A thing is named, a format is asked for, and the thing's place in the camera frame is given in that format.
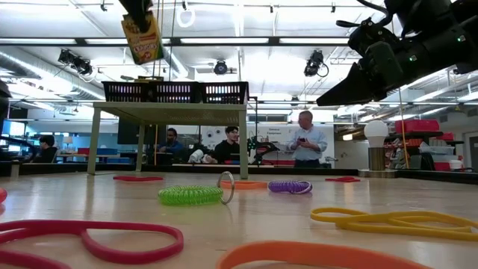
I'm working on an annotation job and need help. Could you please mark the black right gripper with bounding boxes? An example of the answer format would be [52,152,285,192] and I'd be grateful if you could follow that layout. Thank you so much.
[316,40,411,108]

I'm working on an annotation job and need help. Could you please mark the purple coil keychain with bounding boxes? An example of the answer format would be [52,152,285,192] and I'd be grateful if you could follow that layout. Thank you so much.
[267,179,314,195]

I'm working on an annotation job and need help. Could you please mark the green coil keychain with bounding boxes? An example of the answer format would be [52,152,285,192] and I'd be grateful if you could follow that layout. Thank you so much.
[158,170,236,206]

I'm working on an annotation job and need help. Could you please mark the white bulb table lamp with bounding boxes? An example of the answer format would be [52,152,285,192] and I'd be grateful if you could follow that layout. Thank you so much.
[357,119,400,179]

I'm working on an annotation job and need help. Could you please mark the ceiling light strip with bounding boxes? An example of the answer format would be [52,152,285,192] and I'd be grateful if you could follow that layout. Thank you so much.
[279,36,350,45]
[181,36,270,45]

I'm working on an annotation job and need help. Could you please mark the person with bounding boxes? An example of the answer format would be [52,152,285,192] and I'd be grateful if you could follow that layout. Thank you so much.
[156,127,186,154]
[31,134,59,164]
[207,126,242,164]
[287,110,329,168]

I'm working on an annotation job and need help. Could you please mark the red rubber band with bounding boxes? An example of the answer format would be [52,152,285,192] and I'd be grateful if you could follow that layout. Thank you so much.
[0,219,185,269]
[113,175,164,182]
[323,176,361,183]

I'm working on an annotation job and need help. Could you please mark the white plastic container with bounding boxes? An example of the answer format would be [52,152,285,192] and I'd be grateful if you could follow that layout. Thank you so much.
[418,141,456,156]

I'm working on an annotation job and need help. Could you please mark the dark monitor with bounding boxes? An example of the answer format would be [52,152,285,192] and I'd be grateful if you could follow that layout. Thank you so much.
[117,121,141,146]

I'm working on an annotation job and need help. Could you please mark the green perforated metal shelf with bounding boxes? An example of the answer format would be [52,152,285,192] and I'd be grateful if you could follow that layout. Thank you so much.
[87,101,249,180]

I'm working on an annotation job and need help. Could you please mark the orange rubber band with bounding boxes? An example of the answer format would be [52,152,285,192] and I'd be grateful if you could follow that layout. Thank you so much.
[218,180,268,191]
[216,241,434,269]

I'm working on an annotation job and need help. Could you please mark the yellow rubber band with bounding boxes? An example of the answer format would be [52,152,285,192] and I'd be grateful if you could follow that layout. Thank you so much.
[309,206,478,242]

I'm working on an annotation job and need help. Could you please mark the white hanging ring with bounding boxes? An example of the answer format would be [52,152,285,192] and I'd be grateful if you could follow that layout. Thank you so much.
[176,7,196,29]

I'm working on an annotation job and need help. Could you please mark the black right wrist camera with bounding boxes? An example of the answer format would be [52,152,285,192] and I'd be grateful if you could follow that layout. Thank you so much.
[335,16,399,52]

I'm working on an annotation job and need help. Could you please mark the silver ventilation duct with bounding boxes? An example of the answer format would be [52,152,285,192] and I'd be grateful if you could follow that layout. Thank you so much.
[0,50,104,100]

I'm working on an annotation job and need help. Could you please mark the black hanging arm cable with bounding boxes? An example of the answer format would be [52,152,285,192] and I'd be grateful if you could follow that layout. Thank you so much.
[0,79,39,162]

